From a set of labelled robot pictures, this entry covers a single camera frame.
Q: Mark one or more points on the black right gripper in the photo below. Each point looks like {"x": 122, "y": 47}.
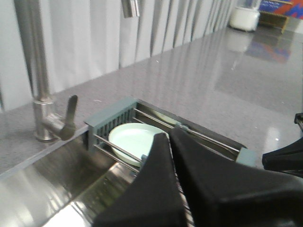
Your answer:
{"x": 288, "y": 159}

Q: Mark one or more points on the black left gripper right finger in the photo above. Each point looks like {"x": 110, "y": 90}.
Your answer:
{"x": 224, "y": 193}

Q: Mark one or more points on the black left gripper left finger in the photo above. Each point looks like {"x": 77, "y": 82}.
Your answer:
{"x": 153, "y": 198}

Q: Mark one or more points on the mint green round plate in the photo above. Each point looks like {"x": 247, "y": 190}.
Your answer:
{"x": 134, "y": 138}

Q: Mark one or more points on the grey dish drying rack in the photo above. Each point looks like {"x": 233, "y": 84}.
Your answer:
{"x": 130, "y": 110}

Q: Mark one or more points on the stainless steel sink basin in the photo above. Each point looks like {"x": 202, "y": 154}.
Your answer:
{"x": 64, "y": 185}

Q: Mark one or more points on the chrome kitchen faucet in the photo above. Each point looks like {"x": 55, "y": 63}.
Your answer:
{"x": 47, "y": 94}

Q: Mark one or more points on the wooden shelf with colourful box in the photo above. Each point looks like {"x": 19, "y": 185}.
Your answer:
{"x": 276, "y": 13}

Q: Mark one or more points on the white appliance in background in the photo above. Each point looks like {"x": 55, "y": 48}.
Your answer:
{"x": 245, "y": 15}

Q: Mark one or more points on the white pleated curtain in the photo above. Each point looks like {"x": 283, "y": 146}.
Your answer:
{"x": 161, "y": 26}

